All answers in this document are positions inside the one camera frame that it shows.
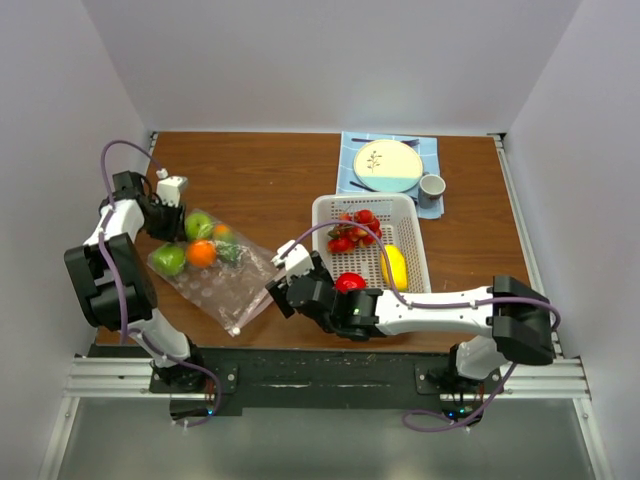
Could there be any green fake apple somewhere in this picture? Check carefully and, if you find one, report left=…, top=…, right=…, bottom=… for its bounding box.
left=184, top=212, right=214, bottom=242
left=151, top=244, right=186, bottom=277

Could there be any red fake apple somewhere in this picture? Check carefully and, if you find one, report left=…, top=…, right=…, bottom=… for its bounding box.
left=334, top=272, right=367, bottom=293

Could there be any orange fake fruit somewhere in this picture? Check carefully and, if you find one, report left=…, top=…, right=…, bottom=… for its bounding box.
left=186, top=239, right=217, bottom=269

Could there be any red fake cherry bunch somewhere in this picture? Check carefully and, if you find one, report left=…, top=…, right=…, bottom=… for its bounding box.
left=327, top=209, right=382, bottom=254

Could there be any orange green fake mango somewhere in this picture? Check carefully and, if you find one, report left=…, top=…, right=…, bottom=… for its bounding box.
left=212, top=223, right=245, bottom=267

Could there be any clear zip top bag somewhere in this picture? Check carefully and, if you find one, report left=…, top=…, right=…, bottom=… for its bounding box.
left=147, top=209, right=277, bottom=337

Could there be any yellow fake lemon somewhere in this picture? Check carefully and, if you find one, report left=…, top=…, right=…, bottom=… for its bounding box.
left=380, top=245, right=409, bottom=292

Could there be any white plastic basket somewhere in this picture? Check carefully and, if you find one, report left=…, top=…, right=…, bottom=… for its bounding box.
left=312, top=192, right=431, bottom=293

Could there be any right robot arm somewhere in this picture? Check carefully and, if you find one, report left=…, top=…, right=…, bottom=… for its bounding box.
left=266, top=243, right=558, bottom=393

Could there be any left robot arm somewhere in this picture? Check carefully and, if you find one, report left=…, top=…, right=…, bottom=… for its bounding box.
left=64, top=169, right=207, bottom=392

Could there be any cream and blue plate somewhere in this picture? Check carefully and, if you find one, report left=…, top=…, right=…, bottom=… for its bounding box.
left=353, top=143, right=424, bottom=193

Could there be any blue checkered cloth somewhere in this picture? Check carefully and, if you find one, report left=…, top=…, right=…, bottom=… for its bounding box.
left=336, top=131, right=444, bottom=220

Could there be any small white cup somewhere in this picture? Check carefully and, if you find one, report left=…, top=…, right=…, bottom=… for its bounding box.
left=418, top=173, right=446, bottom=209

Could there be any purple plastic fork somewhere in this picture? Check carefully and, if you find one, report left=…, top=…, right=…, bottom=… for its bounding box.
left=351, top=137, right=420, bottom=148

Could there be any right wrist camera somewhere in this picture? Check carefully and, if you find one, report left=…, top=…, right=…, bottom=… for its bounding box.
left=271, top=240, right=314, bottom=278

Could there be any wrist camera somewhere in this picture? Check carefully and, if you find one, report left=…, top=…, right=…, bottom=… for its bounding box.
left=271, top=240, right=314, bottom=278
left=156, top=169, right=188, bottom=207

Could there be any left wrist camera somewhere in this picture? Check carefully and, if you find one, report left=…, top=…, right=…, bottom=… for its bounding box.
left=156, top=169, right=188, bottom=207

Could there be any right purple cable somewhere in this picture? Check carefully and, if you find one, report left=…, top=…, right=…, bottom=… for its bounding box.
left=279, top=222, right=561, bottom=432

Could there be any purple cable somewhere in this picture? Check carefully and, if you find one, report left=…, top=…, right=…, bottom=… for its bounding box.
left=97, top=139, right=224, bottom=429
left=279, top=222, right=561, bottom=432

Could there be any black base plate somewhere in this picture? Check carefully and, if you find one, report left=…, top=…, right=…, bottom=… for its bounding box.
left=148, top=347, right=504, bottom=419

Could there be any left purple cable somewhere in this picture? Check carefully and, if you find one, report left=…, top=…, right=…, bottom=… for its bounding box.
left=97, top=139, right=224, bottom=429

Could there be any aluminium frame rail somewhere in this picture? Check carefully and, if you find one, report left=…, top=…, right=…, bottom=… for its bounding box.
left=63, top=352, right=166, bottom=399

